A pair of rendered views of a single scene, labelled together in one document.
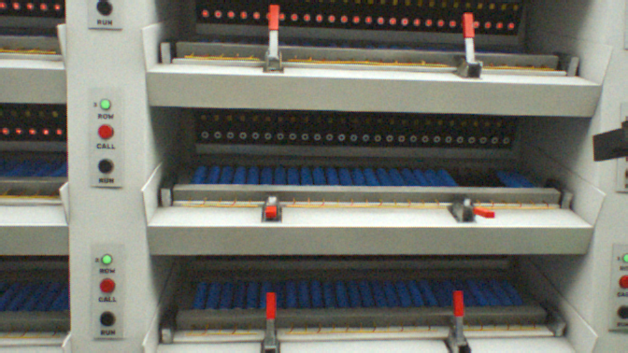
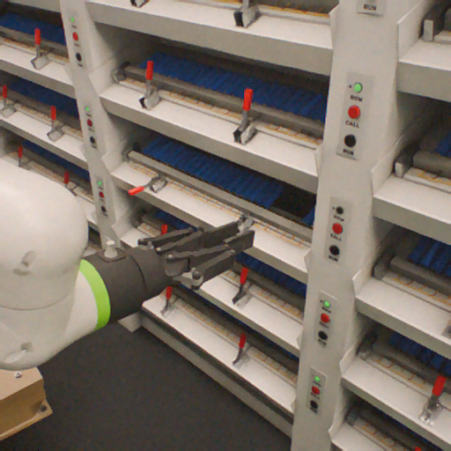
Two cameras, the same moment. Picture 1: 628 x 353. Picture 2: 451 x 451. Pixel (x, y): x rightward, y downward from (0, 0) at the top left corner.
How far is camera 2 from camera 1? 0.95 m
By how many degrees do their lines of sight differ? 53
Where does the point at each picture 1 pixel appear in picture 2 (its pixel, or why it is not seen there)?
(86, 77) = (80, 92)
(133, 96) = (96, 107)
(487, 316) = (275, 292)
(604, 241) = (314, 284)
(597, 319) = (306, 329)
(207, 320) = (151, 224)
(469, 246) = not seen: hidden behind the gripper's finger
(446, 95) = (225, 150)
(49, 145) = not seen: hidden behind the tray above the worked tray
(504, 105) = (259, 166)
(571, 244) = (299, 276)
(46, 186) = not seen: hidden behind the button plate
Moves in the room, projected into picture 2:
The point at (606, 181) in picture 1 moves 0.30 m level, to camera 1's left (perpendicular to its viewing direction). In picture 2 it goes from (317, 247) to (206, 188)
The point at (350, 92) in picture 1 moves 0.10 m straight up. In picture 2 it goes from (178, 132) to (175, 82)
